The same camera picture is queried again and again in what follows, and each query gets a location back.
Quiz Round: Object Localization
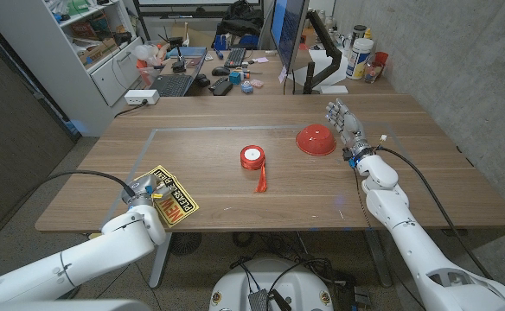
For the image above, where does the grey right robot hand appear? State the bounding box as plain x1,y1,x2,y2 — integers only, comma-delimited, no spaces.
324,98,374,162

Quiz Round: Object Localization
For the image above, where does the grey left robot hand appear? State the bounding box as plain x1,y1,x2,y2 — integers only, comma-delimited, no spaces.
121,174,177,208

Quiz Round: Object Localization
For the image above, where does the yellow new driver bumper sticker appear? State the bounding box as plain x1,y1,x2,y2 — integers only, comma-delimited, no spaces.
134,164,201,229

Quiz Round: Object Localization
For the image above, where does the red speckled bowl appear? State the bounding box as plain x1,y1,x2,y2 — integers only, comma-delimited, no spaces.
295,124,337,157

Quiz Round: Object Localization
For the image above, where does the red ribbon tape roll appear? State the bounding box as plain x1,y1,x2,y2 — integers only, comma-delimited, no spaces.
240,144,269,194

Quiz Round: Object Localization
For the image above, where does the white labelled canister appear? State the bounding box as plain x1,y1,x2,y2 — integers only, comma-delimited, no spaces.
345,37,375,81

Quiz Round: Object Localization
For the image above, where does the red cup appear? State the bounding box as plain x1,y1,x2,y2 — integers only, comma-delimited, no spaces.
363,51,390,85

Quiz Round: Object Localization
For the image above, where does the grey table leg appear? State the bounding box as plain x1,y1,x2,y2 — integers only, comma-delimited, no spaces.
148,232,174,289
361,228,394,289

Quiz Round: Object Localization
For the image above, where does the wooden rear desk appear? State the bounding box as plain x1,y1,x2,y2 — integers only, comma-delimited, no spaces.
156,48,397,98

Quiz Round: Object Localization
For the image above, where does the dark lidded jar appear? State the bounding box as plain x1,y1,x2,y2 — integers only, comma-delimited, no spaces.
350,24,368,45

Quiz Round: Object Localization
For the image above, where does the white power strip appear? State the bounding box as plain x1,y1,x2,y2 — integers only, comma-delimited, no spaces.
124,88,161,106

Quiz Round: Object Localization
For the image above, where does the black laptop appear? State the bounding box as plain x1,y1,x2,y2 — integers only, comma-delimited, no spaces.
148,46,208,98

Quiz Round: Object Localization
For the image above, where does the computer monitor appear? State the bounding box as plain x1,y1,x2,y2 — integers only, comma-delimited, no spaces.
269,0,311,75

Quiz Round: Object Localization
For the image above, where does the black glasses case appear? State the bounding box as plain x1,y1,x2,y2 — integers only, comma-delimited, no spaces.
212,79,234,97

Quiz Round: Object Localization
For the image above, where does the black keyboard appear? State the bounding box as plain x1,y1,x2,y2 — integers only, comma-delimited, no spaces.
223,47,248,69

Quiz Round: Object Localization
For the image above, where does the black backpack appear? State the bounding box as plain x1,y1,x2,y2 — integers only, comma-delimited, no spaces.
215,0,265,38

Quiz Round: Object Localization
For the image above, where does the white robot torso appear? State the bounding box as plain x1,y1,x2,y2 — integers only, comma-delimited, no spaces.
208,257,335,311

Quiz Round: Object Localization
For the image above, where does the white shelf cabinet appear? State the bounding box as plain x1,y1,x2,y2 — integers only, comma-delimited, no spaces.
0,0,146,137

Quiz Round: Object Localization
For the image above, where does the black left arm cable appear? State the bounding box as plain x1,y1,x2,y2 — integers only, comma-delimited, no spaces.
39,169,137,199

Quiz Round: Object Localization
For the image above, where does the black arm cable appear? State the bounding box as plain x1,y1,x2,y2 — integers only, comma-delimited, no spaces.
39,169,137,199
375,146,495,281

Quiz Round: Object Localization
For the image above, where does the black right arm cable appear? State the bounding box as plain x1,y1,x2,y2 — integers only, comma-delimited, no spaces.
375,146,495,281

